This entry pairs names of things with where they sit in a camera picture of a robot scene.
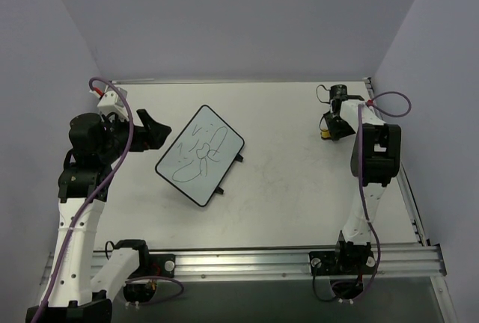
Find yellow bone-shaped eraser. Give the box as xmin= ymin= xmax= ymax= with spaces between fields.
xmin=320 ymin=129 xmax=331 ymax=140

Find black framed whiteboard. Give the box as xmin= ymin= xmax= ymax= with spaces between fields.
xmin=155 ymin=105 xmax=245 ymax=207

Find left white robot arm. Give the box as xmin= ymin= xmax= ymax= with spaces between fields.
xmin=25 ymin=109 xmax=171 ymax=322

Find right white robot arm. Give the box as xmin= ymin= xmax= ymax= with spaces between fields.
xmin=321 ymin=84 xmax=401 ymax=273

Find whiteboard metal stand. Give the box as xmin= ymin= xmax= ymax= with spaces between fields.
xmin=214 ymin=153 xmax=243 ymax=195

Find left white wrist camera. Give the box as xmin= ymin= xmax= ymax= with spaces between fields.
xmin=90 ymin=87 xmax=128 ymax=121

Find right side aluminium rail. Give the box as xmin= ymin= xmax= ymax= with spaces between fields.
xmin=363 ymin=77 xmax=431 ymax=246

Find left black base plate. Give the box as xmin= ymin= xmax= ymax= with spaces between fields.
xmin=145 ymin=253 xmax=176 ymax=278

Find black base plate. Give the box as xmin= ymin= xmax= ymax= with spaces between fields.
xmin=145 ymin=253 xmax=176 ymax=278
xmin=308 ymin=250 xmax=376 ymax=276

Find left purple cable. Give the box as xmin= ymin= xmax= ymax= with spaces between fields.
xmin=32 ymin=77 xmax=134 ymax=323

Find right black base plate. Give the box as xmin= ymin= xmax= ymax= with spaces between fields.
xmin=308 ymin=250 xmax=376 ymax=276

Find aluminium mounting rail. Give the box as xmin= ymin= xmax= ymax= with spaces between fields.
xmin=39 ymin=244 xmax=448 ymax=286

